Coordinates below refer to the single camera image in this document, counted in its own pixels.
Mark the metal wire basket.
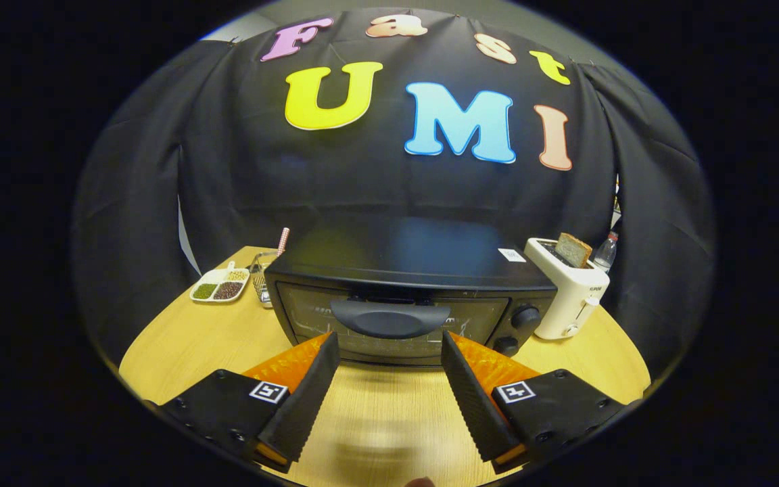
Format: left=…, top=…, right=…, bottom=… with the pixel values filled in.
left=249, top=250, right=282, bottom=309

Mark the white toaster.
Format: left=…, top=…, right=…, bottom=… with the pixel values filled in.
left=523, top=237, right=611, bottom=341

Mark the black toaster oven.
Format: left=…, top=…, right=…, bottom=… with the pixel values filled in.
left=264, top=216, right=559, bottom=367

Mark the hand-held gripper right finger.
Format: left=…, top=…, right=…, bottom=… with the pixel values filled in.
left=440, top=331, right=634, bottom=476

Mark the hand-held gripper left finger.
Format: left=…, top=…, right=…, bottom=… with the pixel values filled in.
left=160, top=331, right=341, bottom=474

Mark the brown bread slice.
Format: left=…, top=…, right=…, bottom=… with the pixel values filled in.
left=555, top=232, right=593, bottom=269

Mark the clear plastic bottle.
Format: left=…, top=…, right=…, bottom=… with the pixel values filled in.
left=592, top=231, right=619, bottom=273

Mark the white divided dish with beans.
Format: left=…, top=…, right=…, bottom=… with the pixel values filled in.
left=189, top=261, right=251, bottom=303

